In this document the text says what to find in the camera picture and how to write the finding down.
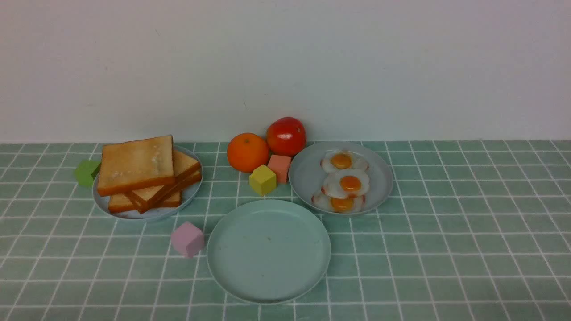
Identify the fried egg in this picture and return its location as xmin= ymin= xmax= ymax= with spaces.
xmin=320 ymin=150 xmax=369 ymax=173
xmin=311 ymin=191 xmax=366 ymax=214
xmin=321 ymin=169 xmax=370 ymax=199

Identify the toast slice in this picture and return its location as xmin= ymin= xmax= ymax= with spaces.
xmin=173 ymin=148 xmax=201 ymax=183
xmin=97 ymin=135 xmax=175 ymax=197
xmin=108 ymin=191 xmax=183 ymax=214
xmin=125 ymin=171 xmax=202 ymax=214

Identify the salmon pink cube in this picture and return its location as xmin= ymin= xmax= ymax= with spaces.
xmin=267 ymin=154 xmax=292 ymax=184

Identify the grey egg plate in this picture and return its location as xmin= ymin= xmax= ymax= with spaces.
xmin=288 ymin=141 xmax=394 ymax=217

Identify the red tomato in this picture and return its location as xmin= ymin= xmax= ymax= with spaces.
xmin=266 ymin=117 xmax=307 ymax=157

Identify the yellow cube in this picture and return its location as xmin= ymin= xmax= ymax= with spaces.
xmin=249 ymin=165 xmax=277 ymax=197

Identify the orange fruit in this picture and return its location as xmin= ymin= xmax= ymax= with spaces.
xmin=227 ymin=132 xmax=270 ymax=173

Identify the green front plate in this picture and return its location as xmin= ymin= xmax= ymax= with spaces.
xmin=206 ymin=199 xmax=331 ymax=305

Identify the grey bread plate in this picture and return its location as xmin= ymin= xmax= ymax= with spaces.
xmin=92 ymin=145 xmax=204 ymax=222

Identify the green cube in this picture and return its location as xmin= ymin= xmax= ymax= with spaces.
xmin=74 ymin=159 xmax=101 ymax=188

